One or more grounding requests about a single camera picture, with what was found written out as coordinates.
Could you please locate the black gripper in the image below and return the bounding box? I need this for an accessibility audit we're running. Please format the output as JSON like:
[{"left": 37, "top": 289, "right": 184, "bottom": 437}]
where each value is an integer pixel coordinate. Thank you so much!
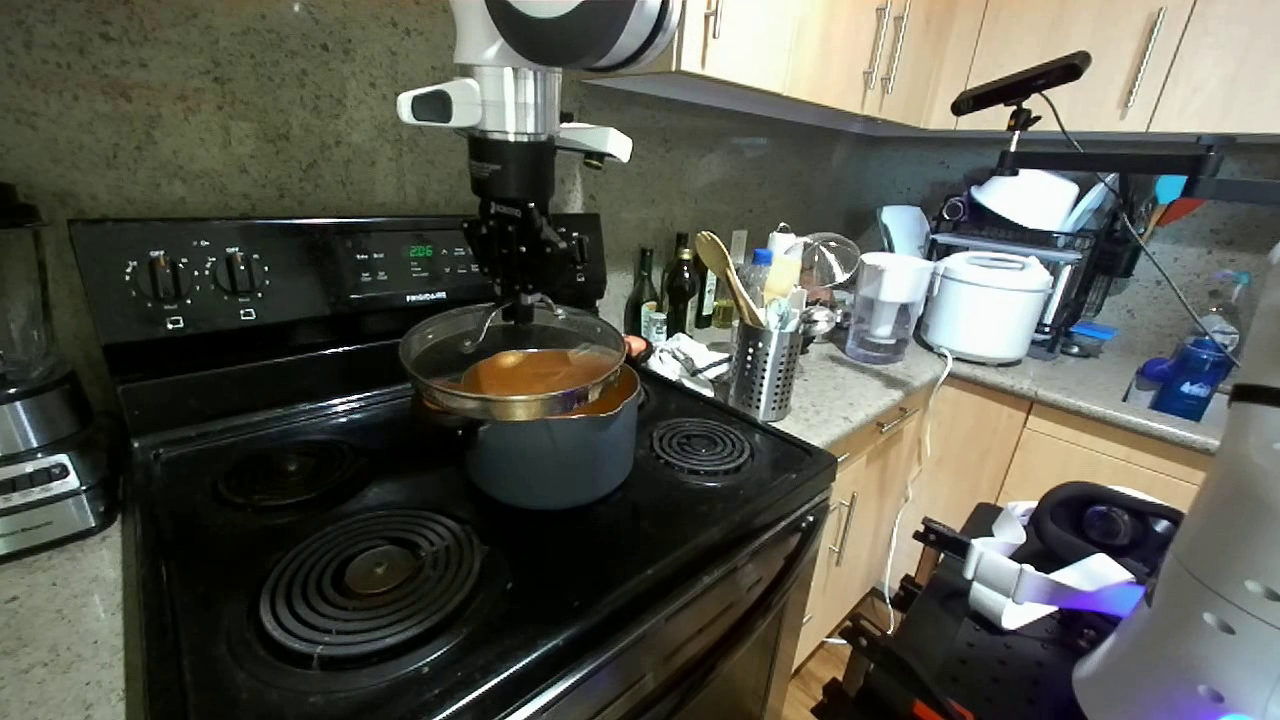
[{"left": 459, "top": 135, "right": 593, "bottom": 334}]

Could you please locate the dark pot copper interior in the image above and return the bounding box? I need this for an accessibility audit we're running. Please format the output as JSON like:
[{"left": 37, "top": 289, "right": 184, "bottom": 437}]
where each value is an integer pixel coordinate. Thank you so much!
[{"left": 457, "top": 332, "right": 659, "bottom": 515}]

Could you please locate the black electric coil stove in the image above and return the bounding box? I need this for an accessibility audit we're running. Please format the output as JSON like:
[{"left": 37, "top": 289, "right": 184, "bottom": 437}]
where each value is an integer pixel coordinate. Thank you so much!
[{"left": 70, "top": 209, "right": 841, "bottom": 720}]

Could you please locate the dark glass bottle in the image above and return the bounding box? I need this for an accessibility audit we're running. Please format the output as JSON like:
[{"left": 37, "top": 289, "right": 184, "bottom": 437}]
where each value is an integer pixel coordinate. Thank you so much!
[
  {"left": 659, "top": 231, "right": 703, "bottom": 334},
  {"left": 624, "top": 239, "right": 659, "bottom": 334}
]

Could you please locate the white cloth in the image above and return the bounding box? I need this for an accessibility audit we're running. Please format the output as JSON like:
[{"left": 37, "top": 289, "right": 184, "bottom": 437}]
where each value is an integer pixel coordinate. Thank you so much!
[{"left": 647, "top": 332, "right": 737, "bottom": 397}]

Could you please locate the wooden spoon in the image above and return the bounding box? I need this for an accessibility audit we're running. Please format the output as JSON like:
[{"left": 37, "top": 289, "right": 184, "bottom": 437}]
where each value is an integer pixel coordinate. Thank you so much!
[{"left": 694, "top": 226, "right": 770, "bottom": 332}]

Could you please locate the small coil burner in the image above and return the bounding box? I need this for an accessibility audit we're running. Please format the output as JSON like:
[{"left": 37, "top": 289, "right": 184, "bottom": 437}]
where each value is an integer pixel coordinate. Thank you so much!
[
  {"left": 215, "top": 437, "right": 382, "bottom": 515},
  {"left": 646, "top": 411, "right": 762, "bottom": 479}
]

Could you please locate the blue capped plastic bottle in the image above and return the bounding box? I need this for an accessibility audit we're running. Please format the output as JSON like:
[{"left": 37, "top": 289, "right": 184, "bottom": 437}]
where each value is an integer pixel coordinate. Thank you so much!
[{"left": 740, "top": 239, "right": 779, "bottom": 307}]

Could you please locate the perforated metal utensil holder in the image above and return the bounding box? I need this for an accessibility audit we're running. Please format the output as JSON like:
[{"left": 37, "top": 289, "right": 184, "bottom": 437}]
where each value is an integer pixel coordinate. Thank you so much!
[{"left": 727, "top": 307, "right": 812, "bottom": 429}]

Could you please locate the clear water filter pitcher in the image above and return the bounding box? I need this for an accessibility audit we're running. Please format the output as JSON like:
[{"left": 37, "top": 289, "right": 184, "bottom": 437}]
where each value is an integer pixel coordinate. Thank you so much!
[{"left": 841, "top": 246, "right": 938, "bottom": 366}]

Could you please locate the large coil burner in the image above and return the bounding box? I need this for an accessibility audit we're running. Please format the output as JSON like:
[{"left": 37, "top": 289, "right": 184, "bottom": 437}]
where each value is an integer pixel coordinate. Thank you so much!
[{"left": 255, "top": 505, "right": 487, "bottom": 661}]

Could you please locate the white plastic jug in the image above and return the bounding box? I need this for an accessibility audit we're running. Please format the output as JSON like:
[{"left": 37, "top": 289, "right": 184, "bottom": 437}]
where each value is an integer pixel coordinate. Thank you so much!
[{"left": 875, "top": 201, "right": 938, "bottom": 258}]

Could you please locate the white rice cooker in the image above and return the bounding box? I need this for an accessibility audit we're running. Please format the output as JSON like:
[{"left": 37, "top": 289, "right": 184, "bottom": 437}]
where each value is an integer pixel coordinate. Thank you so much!
[{"left": 916, "top": 246, "right": 1058, "bottom": 366}]

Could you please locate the wooden base cabinet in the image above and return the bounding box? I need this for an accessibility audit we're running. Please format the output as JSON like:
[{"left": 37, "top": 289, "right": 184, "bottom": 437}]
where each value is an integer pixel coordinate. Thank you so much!
[{"left": 789, "top": 377, "right": 1221, "bottom": 674}]

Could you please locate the black clamp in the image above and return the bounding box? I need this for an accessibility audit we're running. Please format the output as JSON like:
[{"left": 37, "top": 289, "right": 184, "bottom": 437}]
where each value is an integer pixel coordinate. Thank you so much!
[{"left": 914, "top": 510, "right": 972, "bottom": 565}]

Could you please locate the glass jar blender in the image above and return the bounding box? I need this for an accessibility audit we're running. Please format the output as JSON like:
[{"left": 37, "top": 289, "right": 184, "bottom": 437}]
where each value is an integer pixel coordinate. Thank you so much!
[{"left": 0, "top": 180, "right": 77, "bottom": 403}]

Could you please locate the silver toaster oven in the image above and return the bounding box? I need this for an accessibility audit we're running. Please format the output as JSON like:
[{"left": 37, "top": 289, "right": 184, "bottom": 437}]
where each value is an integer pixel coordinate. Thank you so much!
[{"left": 0, "top": 377, "right": 117, "bottom": 559}]

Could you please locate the white bowl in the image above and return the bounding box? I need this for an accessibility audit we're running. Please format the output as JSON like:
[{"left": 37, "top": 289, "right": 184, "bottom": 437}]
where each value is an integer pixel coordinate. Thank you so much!
[{"left": 970, "top": 167, "right": 1089, "bottom": 236}]

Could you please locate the black dish rack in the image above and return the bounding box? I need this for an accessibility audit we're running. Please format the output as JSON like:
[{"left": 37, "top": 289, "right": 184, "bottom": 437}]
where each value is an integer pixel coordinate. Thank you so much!
[{"left": 927, "top": 164, "right": 1135, "bottom": 357}]

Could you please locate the blue sponge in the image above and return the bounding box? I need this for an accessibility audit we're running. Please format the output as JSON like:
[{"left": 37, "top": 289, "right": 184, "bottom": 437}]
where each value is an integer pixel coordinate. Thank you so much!
[{"left": 1063, "top": 317, "right": 1118, "bottom": 357}]

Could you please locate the black robot cart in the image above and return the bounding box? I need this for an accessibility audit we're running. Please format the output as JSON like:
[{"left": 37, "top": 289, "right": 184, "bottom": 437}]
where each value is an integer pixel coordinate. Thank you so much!
[{"left": 812, "top": 495, "right": 1165, "bottom": 720}]

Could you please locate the white VR headset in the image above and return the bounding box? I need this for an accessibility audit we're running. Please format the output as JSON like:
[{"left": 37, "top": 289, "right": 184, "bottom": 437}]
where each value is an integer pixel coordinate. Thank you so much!
[{"left": 961, "top": 474, "right": 1187, "bottom": 633}]

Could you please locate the blue plastic container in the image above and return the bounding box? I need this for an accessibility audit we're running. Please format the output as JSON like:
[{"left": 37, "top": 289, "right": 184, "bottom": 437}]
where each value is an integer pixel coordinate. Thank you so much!
[{"left": 1131, "top": 332, "right": 1235, "bottom": 422}]

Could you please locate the clear plastic bottle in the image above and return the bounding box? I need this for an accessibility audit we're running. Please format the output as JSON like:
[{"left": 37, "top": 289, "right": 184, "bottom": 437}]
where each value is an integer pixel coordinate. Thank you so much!
[{"left": 1195, "top": 262, "right": 1255, "bottom": 352}]

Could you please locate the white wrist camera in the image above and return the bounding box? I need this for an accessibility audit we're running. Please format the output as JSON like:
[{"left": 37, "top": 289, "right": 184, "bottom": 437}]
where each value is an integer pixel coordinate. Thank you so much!
[{"left": 394, "top": 77, "right": 487, "bottom": 133}]

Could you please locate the wooden wall cabinet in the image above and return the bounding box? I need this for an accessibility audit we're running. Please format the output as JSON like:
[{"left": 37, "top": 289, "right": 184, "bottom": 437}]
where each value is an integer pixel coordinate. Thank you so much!
[{"left": 584, "top": 0, "right": 1280, "bottom": 135}]

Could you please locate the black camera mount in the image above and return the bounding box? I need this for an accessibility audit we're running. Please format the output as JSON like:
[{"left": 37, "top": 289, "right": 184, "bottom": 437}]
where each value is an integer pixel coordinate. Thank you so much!
[{"left": 998, "top": 101, "right": 1048, "bottom": 175}]

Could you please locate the black stereo camera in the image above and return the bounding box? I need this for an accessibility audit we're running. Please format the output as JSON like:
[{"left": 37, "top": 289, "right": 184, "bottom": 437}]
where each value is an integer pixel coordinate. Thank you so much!
[{"left": 950, "top": 49, "right": 1095, "bottom": 119}]

